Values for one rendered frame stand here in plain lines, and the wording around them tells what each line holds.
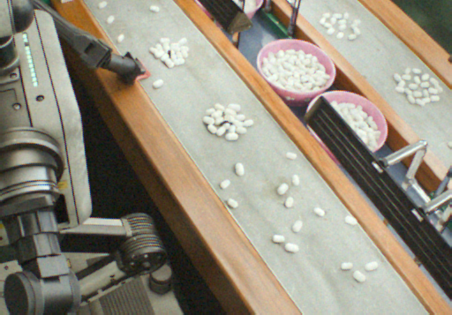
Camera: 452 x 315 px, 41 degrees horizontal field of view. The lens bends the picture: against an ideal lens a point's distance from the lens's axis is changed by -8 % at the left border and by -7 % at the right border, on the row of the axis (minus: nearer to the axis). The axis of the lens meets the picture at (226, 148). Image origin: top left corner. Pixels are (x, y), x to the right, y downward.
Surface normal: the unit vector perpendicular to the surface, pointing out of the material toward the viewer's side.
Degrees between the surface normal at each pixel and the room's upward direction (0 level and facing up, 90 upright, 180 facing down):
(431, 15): 0
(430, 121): 0
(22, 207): 20
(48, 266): 39
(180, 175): 0
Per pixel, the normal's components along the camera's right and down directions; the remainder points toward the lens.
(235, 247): 0.09, -0.64
